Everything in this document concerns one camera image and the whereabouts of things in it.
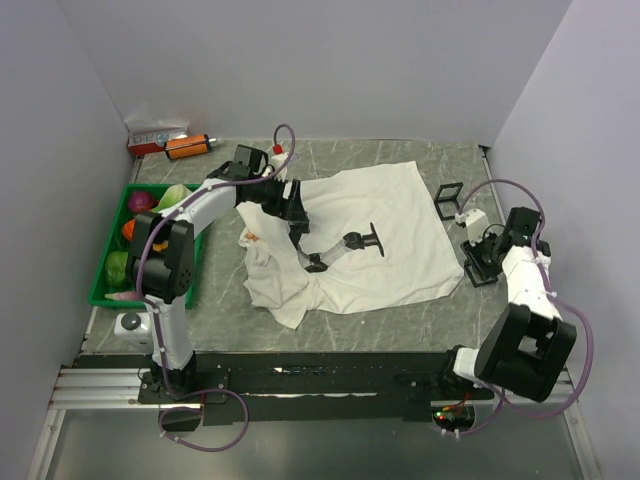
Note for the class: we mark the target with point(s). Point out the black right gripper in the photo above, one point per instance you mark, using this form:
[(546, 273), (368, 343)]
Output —
[(473, 252)]

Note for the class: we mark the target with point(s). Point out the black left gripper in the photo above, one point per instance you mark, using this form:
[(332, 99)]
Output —
[(291, 209)]

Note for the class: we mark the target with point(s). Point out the white garment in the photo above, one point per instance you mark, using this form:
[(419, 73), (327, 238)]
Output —
[(415, 261)]

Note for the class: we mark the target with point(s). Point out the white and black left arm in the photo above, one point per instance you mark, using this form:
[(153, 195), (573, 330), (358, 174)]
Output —
[(246, 178)]

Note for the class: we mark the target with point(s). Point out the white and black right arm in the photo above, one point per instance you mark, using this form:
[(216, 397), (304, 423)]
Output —
[(527, 347)]

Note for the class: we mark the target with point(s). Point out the green toy lettuce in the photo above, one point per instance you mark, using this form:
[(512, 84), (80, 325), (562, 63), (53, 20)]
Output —
[(172, 196)]

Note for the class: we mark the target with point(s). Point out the orange cylindrical tool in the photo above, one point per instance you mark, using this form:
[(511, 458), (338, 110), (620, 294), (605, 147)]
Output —
[(190, 146)]

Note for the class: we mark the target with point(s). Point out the purple toy onion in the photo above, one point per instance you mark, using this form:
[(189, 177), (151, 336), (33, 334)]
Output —
[(141, 201)]

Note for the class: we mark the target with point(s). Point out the red white carton box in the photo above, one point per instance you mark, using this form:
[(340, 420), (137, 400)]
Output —
[(142, 144)]

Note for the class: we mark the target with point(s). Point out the orange toy pumpkin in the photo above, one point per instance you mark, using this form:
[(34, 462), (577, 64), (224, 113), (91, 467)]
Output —
[(128, 230)]

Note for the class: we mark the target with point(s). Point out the green toy pepper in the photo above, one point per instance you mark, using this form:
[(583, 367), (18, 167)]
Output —
[(115, 269)]

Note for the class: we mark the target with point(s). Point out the purple toy eggplant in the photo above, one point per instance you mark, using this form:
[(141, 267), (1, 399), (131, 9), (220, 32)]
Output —
[(125, 296)]

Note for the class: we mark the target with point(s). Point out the green plastic tray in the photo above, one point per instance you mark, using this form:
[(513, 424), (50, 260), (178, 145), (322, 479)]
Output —
[(107, 290)]

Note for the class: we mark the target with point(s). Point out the black frame stand near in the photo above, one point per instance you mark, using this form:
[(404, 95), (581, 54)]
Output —
[(475, 278)]

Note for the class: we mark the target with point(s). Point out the black frame stand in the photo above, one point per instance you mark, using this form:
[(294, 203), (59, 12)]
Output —
[(448, 195), (475, 278)]

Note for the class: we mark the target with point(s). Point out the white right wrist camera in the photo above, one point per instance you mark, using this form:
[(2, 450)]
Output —
[(475, 221)]

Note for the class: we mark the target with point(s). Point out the black frame stand far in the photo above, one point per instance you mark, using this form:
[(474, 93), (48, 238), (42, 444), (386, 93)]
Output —
[(448, 195)]

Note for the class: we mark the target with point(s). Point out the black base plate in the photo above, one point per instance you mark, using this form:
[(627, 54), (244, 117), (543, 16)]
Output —
[(298, 386)]

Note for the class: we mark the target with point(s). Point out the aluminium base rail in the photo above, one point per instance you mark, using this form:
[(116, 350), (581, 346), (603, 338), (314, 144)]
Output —
[(113, 389)]

